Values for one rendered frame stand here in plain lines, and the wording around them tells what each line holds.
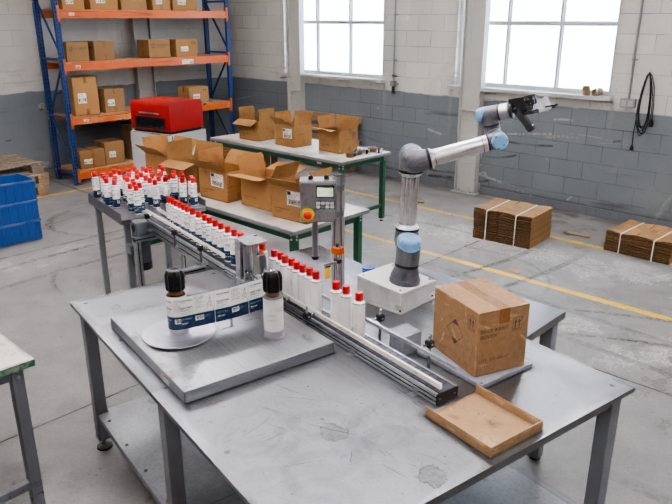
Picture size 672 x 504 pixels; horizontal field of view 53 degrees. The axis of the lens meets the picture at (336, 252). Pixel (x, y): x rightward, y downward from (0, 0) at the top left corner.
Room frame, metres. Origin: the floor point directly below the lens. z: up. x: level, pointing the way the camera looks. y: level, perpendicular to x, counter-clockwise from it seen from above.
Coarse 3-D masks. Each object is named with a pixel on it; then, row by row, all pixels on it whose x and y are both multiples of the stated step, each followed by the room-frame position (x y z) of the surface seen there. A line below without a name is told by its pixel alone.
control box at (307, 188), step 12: (300, 180) 2.91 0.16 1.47; (324, 180) 2.91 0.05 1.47; (300, 192) 2.89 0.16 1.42; (312, 192) 2.89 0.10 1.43; (336, 192) 2.89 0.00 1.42; (300, 204) 2.89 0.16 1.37; (312, 204) 2.89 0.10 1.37; (336, 204) 2.89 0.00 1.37; (300, 216) 2.89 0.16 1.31; (312, 216) 2.89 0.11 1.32; (324, 216) 2.89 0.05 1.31; (336, 216) 2.89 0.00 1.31
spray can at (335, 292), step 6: (336, 282) 2.67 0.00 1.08; (336, 288) 2.67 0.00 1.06; (330, 294) 2.68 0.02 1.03; (336, 294) 2.66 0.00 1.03; (330, 300) 2.68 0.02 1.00; (336, 300) 2.66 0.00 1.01; (330, 306) 2.68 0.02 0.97; (336, 306) 2.66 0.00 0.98; (330, 312) 2.68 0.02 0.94; (336, 312) 2.66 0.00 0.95; (330, 318) 2.68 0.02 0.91; (336, 318) 2.66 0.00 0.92
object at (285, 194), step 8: (328, 168) 4.69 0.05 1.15; (320, 176) 4.62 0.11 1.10; (272, 184) 4.72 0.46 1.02; (280, 184) 4.65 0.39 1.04; (288, 184) 4.57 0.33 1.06; (296, 184) 4.49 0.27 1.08; (272, 192) 4.73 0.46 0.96; (280, 192) 4.68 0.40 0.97; (288, 192) 4.63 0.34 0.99; (296, 192) 4.58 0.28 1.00; (272, 200) 4.73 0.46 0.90; (280, 200) 4.68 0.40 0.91; (288, 200) 4.63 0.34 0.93; (296, 200) 4.59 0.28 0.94; (272, 208) 4.73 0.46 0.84; (280, 208) 4.68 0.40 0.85; (288, 208) 4.64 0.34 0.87; (296, 208) 4.59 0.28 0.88; (272, 216) 4.73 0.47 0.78; (280, 216) 4.68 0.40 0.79; (288, 216) 4.64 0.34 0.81; (296, 216) 4.59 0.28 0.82
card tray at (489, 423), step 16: (464, 400) 2.14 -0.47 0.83; (480, 400) 2.14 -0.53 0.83; (496, 400) 2.11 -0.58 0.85; (432, 416) 2.01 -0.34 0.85; (448, 416) 2.03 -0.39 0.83; (464, 416) 2.03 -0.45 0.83; (480, 416) 2.03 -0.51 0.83; (496, 416) 2.03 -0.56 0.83; (512, 416) 2.03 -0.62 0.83; (528, 416) 2.00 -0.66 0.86; (464, 432) 1.89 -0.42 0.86; (480, 432) 1.94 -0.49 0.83; (496, 432) 1.94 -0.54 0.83; (512, 432) 1.94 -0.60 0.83; (528, 432) 1.91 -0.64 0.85; (480, 448) 1.83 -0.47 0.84; (496, 448) 1.81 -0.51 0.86
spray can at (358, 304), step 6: (360, 294) 2.55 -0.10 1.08; (354, 300) 2.56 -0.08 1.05; (360, 300) 2.55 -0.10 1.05; (354, 306) 2.55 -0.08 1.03; (360, 306) 2.54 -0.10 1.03; (354, 312) 2.55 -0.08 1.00; (360, 312) 2.54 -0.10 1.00; (354, 318) 2.54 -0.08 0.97; (360, 318) 2.54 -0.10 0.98; (354, 324) 2.54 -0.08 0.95; (360, 324) 2.54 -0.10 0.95; (354, 330) 2.54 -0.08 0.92; (360, 330) 2.54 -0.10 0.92
